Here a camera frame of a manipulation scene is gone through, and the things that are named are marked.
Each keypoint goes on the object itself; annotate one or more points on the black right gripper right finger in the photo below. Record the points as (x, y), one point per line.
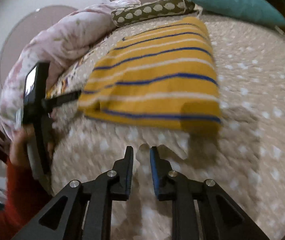
(200, 210)

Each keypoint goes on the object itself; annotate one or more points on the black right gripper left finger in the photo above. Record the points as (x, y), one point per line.
(83, 210)

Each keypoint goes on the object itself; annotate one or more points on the mustard striped knit garment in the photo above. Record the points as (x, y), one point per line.
(164, 77)

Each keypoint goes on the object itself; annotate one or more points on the red sleeved forearm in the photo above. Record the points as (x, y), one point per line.
(25, 198)

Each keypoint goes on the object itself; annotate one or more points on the person's left hand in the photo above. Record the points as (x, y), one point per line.
(18, 153)

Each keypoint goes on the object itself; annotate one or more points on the geometric patterned blanket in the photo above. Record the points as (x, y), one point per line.
(74, 77)

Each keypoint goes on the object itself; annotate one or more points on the pink floral comforter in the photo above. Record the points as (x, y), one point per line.
(61, 44)

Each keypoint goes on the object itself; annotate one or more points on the beige white-dotted bedspread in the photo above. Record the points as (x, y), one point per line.
(247, 161)

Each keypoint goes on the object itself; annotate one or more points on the round pink headboard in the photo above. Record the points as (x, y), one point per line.
(26, 29)

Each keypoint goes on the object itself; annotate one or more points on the olive white-spotted bolster pillow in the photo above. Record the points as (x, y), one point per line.
(160, 8)

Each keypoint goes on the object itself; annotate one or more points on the teal cushion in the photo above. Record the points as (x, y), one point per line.
(258, 12)

